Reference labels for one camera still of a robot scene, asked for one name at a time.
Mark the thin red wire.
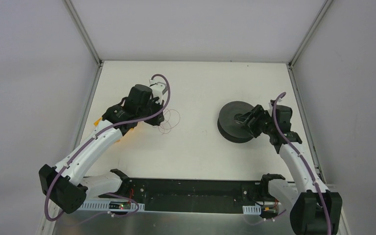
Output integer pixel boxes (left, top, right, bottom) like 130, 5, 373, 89
157, 108, 181, 135

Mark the black perforated cable spool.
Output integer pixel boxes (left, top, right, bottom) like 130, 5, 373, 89
217, 101, 253, 143

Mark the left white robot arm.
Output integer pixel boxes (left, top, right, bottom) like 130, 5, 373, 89
39, 82, 169, 214

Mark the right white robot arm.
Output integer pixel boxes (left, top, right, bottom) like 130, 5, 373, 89
234, 105, 343, 235

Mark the yellow plastic bin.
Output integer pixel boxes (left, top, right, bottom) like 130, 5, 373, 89
91, 118, 137, 143

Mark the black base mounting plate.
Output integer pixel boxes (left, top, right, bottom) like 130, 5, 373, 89
114, 178, 280, 214

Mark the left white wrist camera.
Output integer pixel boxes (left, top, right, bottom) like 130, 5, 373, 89
149, 79, 168, 98

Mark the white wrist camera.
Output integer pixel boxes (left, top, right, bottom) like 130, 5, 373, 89
269, 98, 282, 110
149, 79, 168, 98

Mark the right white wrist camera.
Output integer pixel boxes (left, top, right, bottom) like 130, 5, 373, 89
269, 98, 282, 110

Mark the right white cable duct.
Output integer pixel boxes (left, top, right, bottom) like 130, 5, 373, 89
242, 205, 261, 215

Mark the white cable duct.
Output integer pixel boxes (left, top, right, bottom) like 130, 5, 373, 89
242, 205, 261, 215
77, 200, 145, 212

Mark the left white cable duct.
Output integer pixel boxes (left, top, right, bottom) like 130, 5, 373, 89
77, 200, 145, 212

